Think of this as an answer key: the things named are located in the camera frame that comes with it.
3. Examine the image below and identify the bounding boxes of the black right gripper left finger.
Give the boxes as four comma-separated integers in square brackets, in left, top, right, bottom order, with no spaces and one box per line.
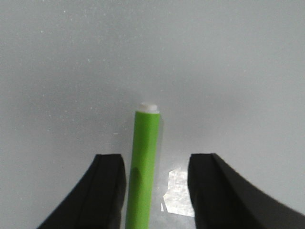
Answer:
[39,154,126,229]

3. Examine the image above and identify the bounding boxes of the green highlighter pen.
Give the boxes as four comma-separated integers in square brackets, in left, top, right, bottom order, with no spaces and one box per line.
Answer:
[125,102,160,229]

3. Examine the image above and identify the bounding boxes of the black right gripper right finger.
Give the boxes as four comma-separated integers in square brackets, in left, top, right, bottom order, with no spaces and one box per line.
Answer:
[188,153,305,229]

